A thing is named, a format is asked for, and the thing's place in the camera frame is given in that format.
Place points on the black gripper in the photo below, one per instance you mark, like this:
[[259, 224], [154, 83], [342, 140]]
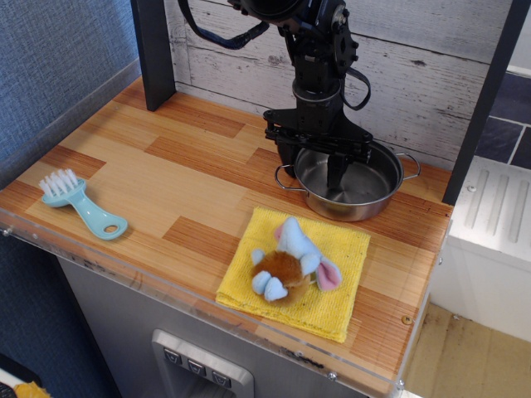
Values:
[[322, 127]]

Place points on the stainless steel pan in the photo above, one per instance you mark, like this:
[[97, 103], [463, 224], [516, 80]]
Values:
[[365, 190]]

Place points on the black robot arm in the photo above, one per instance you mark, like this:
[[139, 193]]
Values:
[[322, 51]]

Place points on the blue and brown plush toy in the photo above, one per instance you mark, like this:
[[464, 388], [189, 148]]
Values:
[[284, 275]]

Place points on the yellow folded cloth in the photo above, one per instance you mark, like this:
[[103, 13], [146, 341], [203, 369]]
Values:
[[325, 314]]

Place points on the white ridged side cabinet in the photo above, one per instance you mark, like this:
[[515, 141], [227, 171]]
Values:
[[483, 272]]

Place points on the silver button control panel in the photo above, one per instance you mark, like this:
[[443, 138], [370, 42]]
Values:
[[188, 370]]

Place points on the light blue dish brush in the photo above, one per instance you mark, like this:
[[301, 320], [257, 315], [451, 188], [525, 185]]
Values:
[[64, 188]]

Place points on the yellow object bottom left corner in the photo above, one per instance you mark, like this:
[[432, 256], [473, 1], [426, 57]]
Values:
[[12, 387]]

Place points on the dark right vertical post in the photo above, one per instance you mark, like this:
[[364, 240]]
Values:
[[503, 52]]

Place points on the dark vertical post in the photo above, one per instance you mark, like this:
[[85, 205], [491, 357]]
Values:
[[151, 30], [503, 52]]

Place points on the dark left vertical post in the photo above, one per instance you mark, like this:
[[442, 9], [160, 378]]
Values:
[[151, 30]]

